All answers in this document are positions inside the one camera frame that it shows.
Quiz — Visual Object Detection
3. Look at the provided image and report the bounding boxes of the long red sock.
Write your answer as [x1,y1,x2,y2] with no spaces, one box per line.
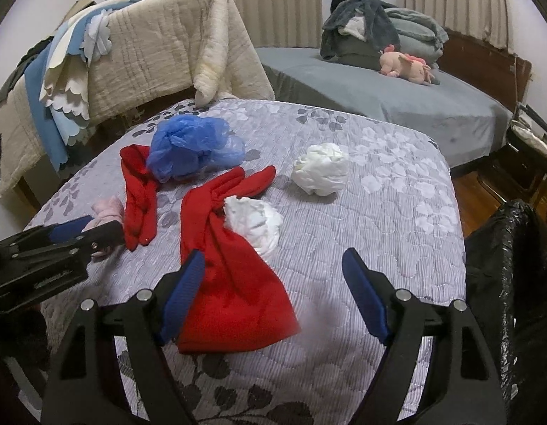
[177,166,300,354]

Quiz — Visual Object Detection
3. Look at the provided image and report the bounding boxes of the blue plastic bag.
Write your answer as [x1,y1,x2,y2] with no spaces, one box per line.
[147,114,245,183]

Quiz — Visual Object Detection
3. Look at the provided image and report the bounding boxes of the black trash bag bin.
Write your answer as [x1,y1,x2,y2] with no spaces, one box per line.
[465,200,547,424]

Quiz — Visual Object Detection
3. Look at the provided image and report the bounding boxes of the light pink sock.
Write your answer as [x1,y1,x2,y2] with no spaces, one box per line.
[82,196,125,262]

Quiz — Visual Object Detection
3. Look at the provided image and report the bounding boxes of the small red sock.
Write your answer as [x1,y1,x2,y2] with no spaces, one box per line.
[120,144,159,251]

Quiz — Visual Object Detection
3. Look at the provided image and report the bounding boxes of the grey floral quilted cover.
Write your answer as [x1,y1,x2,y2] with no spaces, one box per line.
[26,99,465,424]

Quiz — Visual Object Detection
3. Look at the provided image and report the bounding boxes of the blue white scalloped cloths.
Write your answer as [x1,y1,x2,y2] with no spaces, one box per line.
[25,0,141,170]

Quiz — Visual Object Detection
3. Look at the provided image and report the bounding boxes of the black folding chair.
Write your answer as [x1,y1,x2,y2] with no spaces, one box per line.
[477,102,547,207]

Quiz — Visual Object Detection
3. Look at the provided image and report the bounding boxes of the grey bed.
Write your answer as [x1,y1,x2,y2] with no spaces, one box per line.
[257,47,512,167]

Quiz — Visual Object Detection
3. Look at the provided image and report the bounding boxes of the beige quilted blanket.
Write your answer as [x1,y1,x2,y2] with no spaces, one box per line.
[0,0,273,194]

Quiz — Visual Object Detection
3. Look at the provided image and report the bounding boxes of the pink plush toy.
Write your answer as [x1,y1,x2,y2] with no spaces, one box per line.
[379,44,435,85]

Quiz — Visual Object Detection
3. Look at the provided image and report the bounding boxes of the dark wooden headboard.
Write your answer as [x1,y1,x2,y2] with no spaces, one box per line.
[438,30,532,111]

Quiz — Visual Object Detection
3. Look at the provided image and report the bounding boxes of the grey folded blankets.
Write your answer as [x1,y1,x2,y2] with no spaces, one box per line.
[385,8,449,68]

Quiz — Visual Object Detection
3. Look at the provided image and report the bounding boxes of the dark green folded clothes pile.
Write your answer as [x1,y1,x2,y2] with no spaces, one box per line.
[319,0,401,70]

